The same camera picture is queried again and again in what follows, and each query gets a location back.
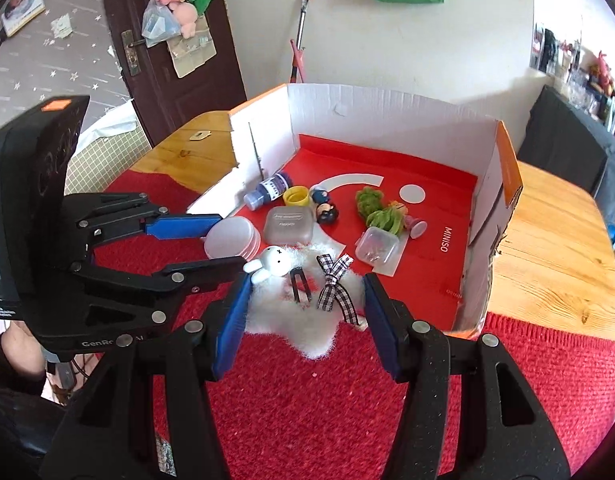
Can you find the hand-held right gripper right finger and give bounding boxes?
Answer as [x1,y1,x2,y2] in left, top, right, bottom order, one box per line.
[362,272,573,480]

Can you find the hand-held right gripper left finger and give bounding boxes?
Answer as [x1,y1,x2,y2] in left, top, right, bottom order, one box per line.
[52,272,253,480]

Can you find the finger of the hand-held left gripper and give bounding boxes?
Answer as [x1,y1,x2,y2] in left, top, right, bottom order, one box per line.
[70,255,245,329]
[62,191,223,257]

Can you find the white round compact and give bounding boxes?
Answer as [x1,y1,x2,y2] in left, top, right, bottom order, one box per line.
[203,216,262,261]

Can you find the white fluffy bunny hair clip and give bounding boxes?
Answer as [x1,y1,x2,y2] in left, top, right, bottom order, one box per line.
[243,242,371,361]

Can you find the small clear plastic box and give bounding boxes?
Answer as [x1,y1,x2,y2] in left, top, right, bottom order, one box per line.
[355,226,401,265]

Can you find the grey eyeshadow case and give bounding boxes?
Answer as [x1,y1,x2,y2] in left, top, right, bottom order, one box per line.
[263,206,315,245]

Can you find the purple plastic bottle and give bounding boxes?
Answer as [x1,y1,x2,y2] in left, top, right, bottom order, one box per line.
[243,171,294,211]

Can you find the green fuzzy suction cup doll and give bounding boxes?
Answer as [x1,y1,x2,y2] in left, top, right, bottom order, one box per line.
[365,201,429,241]

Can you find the black haired doll figurine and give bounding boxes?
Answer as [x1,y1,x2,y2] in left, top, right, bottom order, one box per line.
[308,187,341,226]

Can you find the green fuzzy toy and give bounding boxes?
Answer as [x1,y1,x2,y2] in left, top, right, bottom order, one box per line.
[355,186,385,218]

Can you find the orange cardboard box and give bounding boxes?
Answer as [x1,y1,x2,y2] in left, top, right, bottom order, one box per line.
[187,82,523,333]

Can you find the person's left forearm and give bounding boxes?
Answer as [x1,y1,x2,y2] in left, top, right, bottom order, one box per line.
[0,317,63,461]

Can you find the red knitted mat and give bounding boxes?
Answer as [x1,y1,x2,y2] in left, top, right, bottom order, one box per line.
[92,170,615,480]

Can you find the dark brown door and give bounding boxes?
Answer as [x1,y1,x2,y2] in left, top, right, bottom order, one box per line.
[97,0,248,148]

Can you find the beige paper bag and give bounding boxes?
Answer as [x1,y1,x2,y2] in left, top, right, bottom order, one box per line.
[168,30,218,78]

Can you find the picture book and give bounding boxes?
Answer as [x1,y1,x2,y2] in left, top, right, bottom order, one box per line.
[0,0,47,37]

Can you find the pink plastic stick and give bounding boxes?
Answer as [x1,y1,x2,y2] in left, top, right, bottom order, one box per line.
[288,37,308,83]

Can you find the clear plastic bag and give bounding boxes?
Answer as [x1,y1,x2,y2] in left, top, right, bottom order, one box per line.
[141,0,183,48]

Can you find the cloth covered side table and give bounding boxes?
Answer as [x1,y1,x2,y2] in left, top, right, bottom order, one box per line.
[517,85,615,196]

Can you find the cluttered side table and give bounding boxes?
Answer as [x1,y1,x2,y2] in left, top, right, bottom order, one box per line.
[532,22,615,141]

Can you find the door handle plate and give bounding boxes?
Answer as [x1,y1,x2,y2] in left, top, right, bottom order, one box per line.
[121,30,139,77]

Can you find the mop handle with orange tip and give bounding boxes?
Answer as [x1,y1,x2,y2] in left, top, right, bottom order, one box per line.
[293,0,311,83]

